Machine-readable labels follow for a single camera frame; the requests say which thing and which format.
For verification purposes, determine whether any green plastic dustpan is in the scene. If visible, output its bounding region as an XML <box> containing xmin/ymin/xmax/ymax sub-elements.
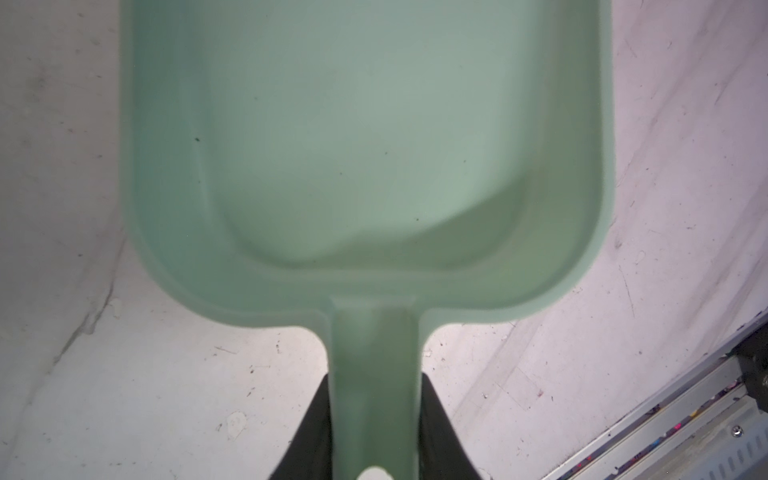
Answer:
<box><xmin>119</xmin><ymin>1</ymin><xmax>615</xmax><ymax>479</ymax></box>

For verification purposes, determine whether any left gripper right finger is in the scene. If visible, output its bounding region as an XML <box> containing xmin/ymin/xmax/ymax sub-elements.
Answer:
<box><xmin>418</xmin><ymin>373</ymin><xmax>481</xmax><ymax>480</ymax></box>

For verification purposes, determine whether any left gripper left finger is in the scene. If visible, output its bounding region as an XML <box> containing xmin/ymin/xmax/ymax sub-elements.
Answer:
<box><xmin>269</xmin><ymin>375</ymin><xmax>332</xmax><ymax>480</ymax></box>

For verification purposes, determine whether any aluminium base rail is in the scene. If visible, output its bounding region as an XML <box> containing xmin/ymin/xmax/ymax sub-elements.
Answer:
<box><xmin>548</xmin><ymin>314</ymin><xmax>767</xmax><ymax>479</ymax></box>

